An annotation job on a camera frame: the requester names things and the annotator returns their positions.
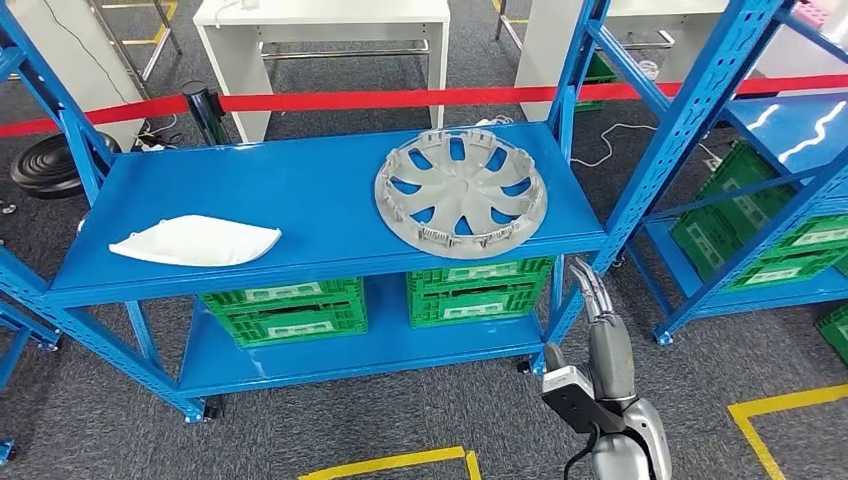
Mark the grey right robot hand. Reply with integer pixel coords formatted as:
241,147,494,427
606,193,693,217
543,256,639,403

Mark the grey wheel cover hubcap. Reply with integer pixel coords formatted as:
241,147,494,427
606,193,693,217
374,128,549,260

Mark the blue metal shelf rack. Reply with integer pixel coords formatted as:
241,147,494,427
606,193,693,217
625,0,848,347
0,245,61,465
0,0,796,425

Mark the white curved trim part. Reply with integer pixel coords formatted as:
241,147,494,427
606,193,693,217
108,214,283,269

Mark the yellow floor tape marking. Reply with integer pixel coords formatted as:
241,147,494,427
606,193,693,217
727,384,848,480
298,446,483,480

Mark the red barrier belt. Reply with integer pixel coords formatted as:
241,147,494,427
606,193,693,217
0,74,848,139

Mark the black round ribbed base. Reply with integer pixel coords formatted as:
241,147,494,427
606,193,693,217
9,132,122,200

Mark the white cabinet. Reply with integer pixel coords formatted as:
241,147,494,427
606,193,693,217
6,0,146,152

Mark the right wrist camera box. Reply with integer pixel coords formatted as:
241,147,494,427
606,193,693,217
541,366,625,435

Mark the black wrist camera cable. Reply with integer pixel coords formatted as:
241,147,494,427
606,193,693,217
563,423,601,480

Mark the white floor cable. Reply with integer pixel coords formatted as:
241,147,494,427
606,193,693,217
569,122,723,170

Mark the black stanchion post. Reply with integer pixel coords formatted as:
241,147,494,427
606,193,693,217
180,80,230,147

